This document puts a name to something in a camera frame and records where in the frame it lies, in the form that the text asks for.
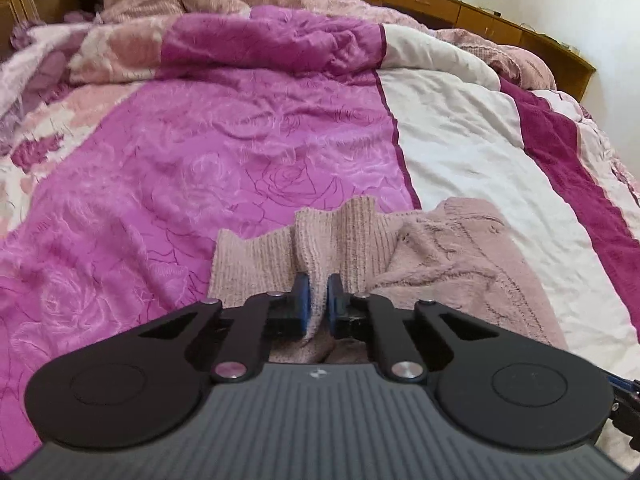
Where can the wooden headboard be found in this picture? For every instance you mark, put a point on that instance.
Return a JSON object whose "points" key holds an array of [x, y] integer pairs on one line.
{"points": [[35, 5]]}

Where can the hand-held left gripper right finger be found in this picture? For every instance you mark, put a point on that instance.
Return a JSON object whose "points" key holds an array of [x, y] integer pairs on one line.
{"points": [[334, 306]]}

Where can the purple floral bedspread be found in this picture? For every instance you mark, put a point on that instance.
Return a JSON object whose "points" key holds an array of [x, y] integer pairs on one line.
{"points": [[200, 160]]}

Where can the pink knit cardigan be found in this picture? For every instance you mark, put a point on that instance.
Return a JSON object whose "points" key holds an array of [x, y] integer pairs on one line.
{"points": [[450, 260]]}

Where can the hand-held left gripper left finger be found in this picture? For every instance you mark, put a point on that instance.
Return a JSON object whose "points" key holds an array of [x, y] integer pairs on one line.
{"points": [[301, 306]]}

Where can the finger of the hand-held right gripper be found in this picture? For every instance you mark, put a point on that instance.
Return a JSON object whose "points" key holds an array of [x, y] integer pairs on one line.
{"points": [[624, 386]]}

